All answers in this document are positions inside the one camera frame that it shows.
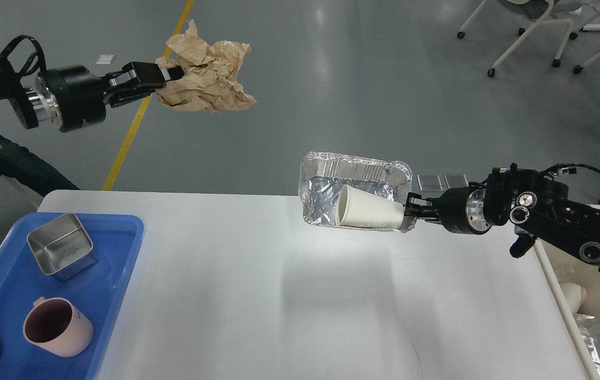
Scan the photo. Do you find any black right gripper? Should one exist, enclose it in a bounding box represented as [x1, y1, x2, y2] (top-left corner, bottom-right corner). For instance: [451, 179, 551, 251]
[404, 187, 492, 235]

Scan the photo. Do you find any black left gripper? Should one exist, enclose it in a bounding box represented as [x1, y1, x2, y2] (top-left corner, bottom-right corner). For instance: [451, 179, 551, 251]
[36, 62, 184, 132]

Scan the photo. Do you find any white paper cup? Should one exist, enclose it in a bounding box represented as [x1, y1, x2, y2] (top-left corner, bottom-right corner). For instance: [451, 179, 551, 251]
[335, 185, 405, 229]

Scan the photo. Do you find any brown paper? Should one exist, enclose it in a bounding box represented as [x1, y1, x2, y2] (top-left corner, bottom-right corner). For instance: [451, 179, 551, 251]
[155, 20, 256, 113]

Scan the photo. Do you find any aluminium foil tray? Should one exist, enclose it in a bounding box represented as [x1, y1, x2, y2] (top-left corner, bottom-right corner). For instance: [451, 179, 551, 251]
[298, 151, 416, 233]

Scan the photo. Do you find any stainless steel rectangular container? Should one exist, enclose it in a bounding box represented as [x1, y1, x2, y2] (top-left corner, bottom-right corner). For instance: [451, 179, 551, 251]
[26, 213, 99, 281]

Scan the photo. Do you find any pink plastic mug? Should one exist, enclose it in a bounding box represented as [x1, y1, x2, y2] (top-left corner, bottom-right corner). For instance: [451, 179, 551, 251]
[22, 297, 95, 358]

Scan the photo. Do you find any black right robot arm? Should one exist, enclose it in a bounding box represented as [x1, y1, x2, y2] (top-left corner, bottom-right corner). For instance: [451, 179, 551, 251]
[404, 164, 600, 272]

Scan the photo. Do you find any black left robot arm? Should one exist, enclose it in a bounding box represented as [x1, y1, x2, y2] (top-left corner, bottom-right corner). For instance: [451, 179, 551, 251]
[0, 35, 184, 132]

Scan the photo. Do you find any floor socket plate left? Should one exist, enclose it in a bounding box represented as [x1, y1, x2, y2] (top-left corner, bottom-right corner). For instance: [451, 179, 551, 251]
[417, 175, 445, 193]

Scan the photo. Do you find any floor socket plate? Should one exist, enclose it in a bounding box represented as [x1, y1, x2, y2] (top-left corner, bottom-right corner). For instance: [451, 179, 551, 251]
[417, 175, 445, 193]
[443, 173, 469, 189]

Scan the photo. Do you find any white floor tag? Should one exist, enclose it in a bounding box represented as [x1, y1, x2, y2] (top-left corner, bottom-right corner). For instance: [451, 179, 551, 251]
[95, 54, 116, 65]

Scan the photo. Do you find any floor socket plate right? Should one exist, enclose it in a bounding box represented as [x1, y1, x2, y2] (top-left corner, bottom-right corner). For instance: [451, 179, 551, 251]
[443, 173, 469, 189]

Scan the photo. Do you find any person in beige sweater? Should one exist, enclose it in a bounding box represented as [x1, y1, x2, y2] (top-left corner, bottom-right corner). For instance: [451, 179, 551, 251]
[0, 135, 79, 197]

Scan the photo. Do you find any white object in bin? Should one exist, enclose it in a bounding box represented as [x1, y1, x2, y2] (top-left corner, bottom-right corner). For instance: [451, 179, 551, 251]
[560, 283, 588, 317]

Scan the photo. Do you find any white office chair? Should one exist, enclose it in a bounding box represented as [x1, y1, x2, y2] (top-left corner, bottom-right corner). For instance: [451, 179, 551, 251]
[486, 1, 582, 79]

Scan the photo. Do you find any blue plastic tray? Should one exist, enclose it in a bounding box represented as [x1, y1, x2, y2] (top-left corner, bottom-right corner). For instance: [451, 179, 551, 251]
[0, 213, 144, 379]

